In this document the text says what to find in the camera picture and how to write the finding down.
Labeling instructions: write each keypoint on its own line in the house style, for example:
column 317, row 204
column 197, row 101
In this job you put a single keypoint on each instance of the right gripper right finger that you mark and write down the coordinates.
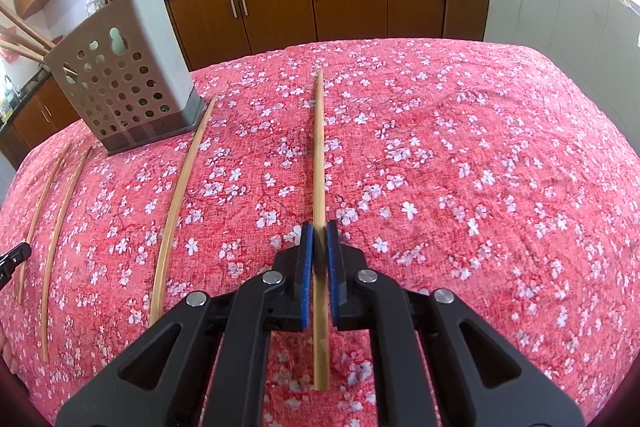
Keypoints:
column 436, row 362

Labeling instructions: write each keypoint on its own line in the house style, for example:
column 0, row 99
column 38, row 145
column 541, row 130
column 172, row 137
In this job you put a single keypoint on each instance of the brown lower kitchen cabinets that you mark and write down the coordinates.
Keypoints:
column 300, row 6

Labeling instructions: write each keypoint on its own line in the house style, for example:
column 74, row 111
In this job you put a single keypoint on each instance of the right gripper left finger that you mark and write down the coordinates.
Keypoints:
column 204, row 361

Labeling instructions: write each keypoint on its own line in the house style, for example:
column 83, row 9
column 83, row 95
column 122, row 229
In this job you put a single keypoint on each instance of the perforated grey utensil holder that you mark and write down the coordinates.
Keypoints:
column 123, row 71

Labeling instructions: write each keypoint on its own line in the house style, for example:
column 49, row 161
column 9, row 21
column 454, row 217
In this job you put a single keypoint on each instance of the pink floral tablecloth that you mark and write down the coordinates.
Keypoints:
column 474, row 166

